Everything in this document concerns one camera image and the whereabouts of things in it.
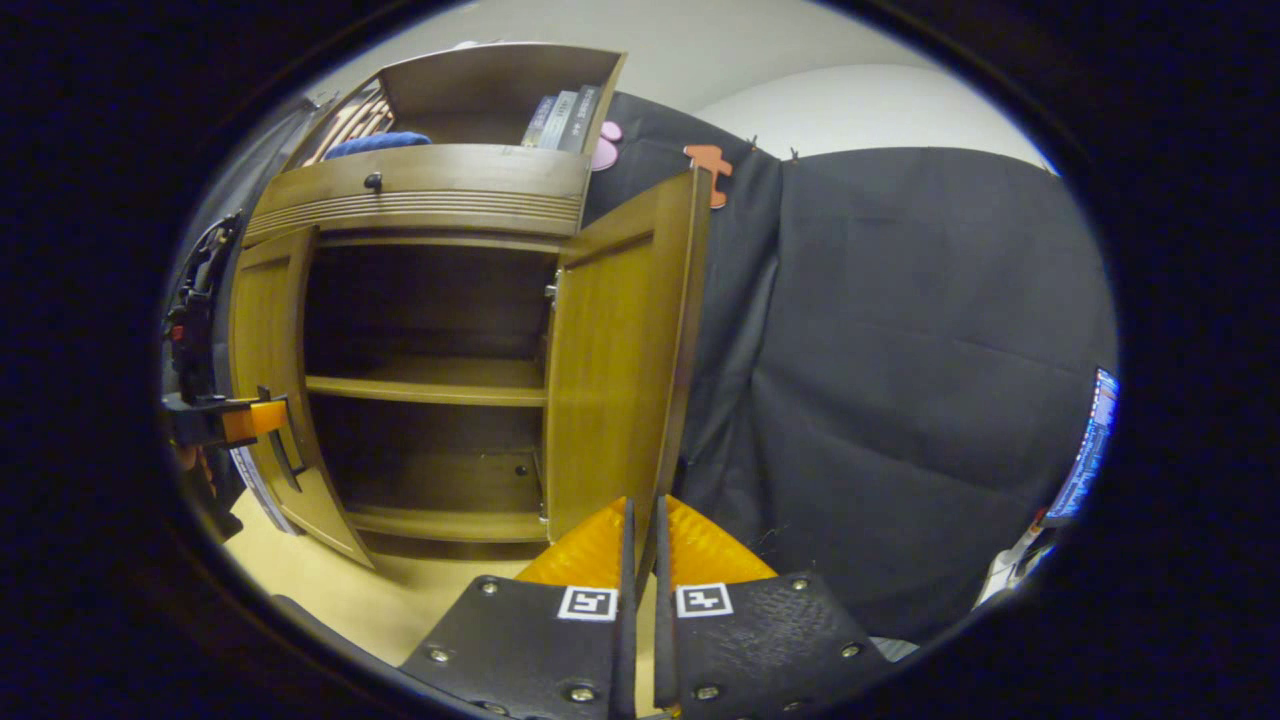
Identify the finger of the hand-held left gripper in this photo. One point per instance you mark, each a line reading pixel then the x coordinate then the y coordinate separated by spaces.
pixel 250 420

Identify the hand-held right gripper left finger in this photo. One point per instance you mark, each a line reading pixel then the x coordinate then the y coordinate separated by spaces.
pixel 627 650

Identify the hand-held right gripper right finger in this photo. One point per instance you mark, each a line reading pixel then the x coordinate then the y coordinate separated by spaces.
pixel 664 650

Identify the wooden cabinet door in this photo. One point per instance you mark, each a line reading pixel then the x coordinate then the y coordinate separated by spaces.
pixel 262 330
pixel 610 380

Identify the wooden double-door shoe cabinet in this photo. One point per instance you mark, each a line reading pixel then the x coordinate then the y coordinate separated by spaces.
pixel 420 190

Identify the black equipment stand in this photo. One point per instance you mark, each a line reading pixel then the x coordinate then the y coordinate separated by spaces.
pixel 195 310

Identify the wooden inner shelf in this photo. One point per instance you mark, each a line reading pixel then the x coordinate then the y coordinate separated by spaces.
pixel 430 385

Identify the blue folded towel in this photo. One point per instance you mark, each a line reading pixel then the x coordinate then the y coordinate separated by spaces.
pixel 375 146

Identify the white plastic device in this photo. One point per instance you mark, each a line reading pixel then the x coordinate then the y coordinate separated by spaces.
pixel 1010 565

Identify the blue book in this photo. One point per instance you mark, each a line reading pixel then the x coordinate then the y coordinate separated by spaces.
pixel 537 122

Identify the grey book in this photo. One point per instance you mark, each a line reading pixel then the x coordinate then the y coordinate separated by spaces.
pixel 558 120

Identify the dark book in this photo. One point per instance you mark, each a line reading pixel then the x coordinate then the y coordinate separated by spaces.
pixel 580 118

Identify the computer monitor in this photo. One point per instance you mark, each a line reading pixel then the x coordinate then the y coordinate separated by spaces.
pixel 1090 450

